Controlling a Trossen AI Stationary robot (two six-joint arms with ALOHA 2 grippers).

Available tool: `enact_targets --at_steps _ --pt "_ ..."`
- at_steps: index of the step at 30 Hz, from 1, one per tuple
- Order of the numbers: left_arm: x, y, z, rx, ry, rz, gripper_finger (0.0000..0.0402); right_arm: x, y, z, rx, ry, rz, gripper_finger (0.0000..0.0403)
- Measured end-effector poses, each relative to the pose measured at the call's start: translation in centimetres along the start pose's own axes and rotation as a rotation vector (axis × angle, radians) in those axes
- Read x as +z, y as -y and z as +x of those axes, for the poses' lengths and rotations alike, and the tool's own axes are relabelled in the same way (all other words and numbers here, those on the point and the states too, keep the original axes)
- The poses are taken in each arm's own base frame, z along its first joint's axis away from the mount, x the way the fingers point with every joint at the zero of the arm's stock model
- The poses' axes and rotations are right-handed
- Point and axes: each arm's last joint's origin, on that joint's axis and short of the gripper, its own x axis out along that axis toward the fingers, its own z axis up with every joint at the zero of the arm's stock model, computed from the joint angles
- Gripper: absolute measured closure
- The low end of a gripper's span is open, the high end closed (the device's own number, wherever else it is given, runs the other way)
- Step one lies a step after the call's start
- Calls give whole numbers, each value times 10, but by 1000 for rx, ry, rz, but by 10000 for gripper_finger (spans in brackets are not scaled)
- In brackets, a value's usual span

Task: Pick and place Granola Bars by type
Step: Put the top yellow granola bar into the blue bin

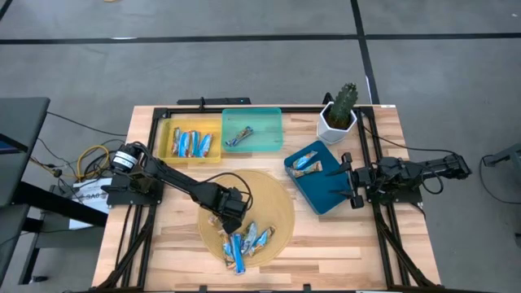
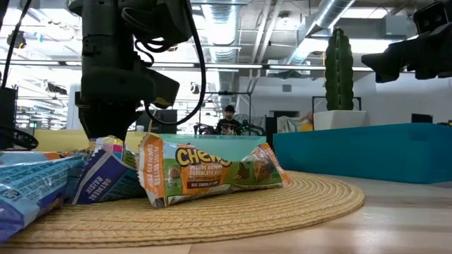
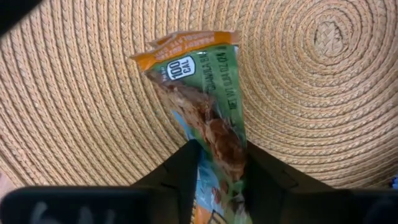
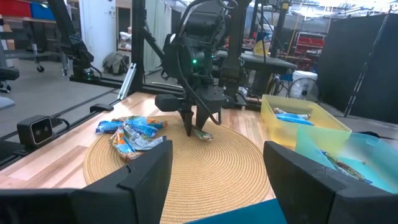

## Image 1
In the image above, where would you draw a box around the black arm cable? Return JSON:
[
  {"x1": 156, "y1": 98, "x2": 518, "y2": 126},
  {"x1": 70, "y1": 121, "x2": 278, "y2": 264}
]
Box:
[
  {"x1": 200, "y1": 172, "x2": 255, "y2": 212},
  {"x1": 421, "y1": 168, "x2": 444, "y2": 195}
]

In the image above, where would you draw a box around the white paper sheet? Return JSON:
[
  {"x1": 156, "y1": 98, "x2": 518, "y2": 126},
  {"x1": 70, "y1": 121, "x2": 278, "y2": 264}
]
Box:
[{"x1": 68, "y1": 177, "x2": 114, "y2": 231}]

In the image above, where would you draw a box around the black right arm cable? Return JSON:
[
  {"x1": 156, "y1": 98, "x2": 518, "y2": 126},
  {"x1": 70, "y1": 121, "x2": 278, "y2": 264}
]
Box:
[{"x1": 421, "y1": 168, "x2": 444, "y2": 195}]

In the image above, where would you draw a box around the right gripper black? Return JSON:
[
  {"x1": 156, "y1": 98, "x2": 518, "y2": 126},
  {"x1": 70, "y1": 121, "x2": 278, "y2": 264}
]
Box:
[{"x1": 325, "y1": 152, "x2": 378, "y2": 210}]

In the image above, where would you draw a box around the green cactus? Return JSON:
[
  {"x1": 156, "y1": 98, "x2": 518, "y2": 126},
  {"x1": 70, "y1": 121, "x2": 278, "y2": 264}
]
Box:
[{"x1": 327, "y1": 82, "x2": 359, "y2": 130}]

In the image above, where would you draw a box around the dark grey desk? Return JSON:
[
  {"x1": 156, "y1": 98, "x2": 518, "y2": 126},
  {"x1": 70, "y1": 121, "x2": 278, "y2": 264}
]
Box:
[{"x1": 0, "y1": 96, "x2": 52, "y2": 284}]

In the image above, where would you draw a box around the dark blue tray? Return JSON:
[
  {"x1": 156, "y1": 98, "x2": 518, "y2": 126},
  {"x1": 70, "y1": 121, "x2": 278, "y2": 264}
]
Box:
[{"x1": 283, "y1": 140, "x2": 359, "y2": 216}]

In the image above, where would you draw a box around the oatmeal raisin granola bar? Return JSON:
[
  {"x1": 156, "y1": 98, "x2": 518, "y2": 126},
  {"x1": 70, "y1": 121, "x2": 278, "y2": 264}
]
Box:
[{"x1": 225, "y1": 125, "x2": 255, "y2": 147}]

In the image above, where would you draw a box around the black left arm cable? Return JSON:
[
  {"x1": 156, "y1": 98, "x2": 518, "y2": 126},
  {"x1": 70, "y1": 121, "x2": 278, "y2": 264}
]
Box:
[{"x1": 200, "y1": 172, "x2": 255, "y2": 212}]

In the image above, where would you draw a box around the black aluminium table frame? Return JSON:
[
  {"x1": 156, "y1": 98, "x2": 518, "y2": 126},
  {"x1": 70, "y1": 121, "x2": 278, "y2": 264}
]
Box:
[{"x1": 92, "y1": 106, "x2": 443, "y2": 293}]

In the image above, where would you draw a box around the white plant pot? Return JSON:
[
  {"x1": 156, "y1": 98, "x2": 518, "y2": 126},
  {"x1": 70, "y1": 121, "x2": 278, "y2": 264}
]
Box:
[{"x1": 316, "y1": 101, "x2": 358, "y2": 146}]

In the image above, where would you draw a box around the orange blue granola bar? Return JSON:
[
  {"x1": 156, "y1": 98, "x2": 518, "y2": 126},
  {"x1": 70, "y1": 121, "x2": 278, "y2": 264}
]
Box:
[{"x1": 221, "y1": 234, "x2": 237, "y2": 270}]

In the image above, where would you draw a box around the round woven straw placemat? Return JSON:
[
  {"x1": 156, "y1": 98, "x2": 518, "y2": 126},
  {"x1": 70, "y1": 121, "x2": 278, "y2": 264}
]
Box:
[{"x1": 197, "y1": 169, "x2": 296, "y2": 269}]

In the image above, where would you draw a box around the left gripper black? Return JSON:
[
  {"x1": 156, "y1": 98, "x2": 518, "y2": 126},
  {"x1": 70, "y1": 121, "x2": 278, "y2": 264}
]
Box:
[{"x1": 211, "y1": 186, "x2": 251, "y2": 236}]

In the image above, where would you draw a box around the bright blue granola bar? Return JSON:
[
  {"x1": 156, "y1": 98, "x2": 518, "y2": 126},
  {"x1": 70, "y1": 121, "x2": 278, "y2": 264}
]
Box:
[{"x1": 230, "y1": 232, "x2": 247, "y2": 276}]

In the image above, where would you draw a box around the teal plastic bin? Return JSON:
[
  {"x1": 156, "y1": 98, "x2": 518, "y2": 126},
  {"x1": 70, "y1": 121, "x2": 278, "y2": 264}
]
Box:
[{"x1": 221, "y1": 107, "x2": 284, "y2": 154}]

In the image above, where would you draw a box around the yellow cable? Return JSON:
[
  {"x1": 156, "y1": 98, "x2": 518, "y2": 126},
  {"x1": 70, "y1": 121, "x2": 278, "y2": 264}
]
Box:
[{"x1": 76, "y1": 144, "x2": 111, "y2": 180}]

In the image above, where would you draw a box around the peanut butter chip granola bar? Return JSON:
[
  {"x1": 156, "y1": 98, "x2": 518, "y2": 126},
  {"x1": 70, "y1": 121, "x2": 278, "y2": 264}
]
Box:
[{"x1": 248, "y1": 225, "x2": 277, "y2": 257}]

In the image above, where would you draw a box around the light blue granola bar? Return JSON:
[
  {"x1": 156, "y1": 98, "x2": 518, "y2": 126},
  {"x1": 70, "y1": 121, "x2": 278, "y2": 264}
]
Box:
[
  {"x1": 242, "y1": 221, "x2": 259, "y2": 256},
  {"x1": 198, "y1": 133, "x2": 214, "y2": 159},
  {"x1": 171, "y1": 126, "x2": 182, "y2": 155},
  {"x1": 189, "y1": 129, "x2": 201, "y2": 158},
  {"x1": 177, "y1": 130, "x2": 191, "y2": 159}
]

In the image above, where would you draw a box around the black desk leg frame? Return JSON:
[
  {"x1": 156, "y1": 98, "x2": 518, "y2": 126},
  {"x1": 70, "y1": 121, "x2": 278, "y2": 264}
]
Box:
[{"x1": 11, "y1": 181, "x2": 110, "y2": 286}]

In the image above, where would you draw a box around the black power cable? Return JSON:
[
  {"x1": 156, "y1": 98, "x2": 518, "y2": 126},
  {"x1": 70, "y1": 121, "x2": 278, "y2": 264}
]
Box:
[{"x1": 361, "y1": 125, "x2": 459, "y2": 155}]

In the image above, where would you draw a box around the black bar-shaped camera device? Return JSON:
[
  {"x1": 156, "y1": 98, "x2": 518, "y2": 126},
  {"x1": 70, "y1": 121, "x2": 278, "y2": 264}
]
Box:
[{"x1": 177, "y1": 96, "x2": 252, "y2": 107}]

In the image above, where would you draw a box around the yellow plastic bin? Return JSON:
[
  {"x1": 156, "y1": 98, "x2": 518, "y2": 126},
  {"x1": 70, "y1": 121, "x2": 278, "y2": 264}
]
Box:
[{"x1": 157, "y1": 116, "x2": 223, "y2": 165}]

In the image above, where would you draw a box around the grey stand foot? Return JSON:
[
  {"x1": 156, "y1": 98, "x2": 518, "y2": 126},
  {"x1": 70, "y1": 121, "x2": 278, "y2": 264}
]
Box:
[{"x1": 482, "y1": 142, "x2": 521, "y2": 168}]

